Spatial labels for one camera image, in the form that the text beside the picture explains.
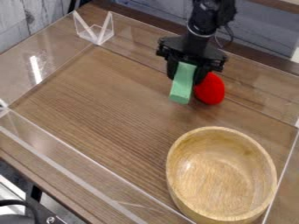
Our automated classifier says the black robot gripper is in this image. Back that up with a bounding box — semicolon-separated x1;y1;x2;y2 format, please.
156;35;228;85

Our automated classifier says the green rectangular block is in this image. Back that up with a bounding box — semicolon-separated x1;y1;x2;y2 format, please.
169;62;196;104

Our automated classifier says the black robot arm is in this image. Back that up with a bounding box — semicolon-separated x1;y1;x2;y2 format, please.
156;0;238;85

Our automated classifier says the brown wooden bowl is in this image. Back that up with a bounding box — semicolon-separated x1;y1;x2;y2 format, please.
165;126;276;224

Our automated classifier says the red toy strawberry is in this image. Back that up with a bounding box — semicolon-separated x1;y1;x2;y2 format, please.
193;72;225;105

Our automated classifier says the clear acrylic corner bracket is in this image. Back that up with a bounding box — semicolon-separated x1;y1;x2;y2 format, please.
72;11;115;46

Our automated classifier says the clear acrylic tray wall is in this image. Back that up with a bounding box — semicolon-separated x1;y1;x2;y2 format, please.
0;99;189;224

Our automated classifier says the black cable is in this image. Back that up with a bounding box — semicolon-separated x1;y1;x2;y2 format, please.
0;199;39;224

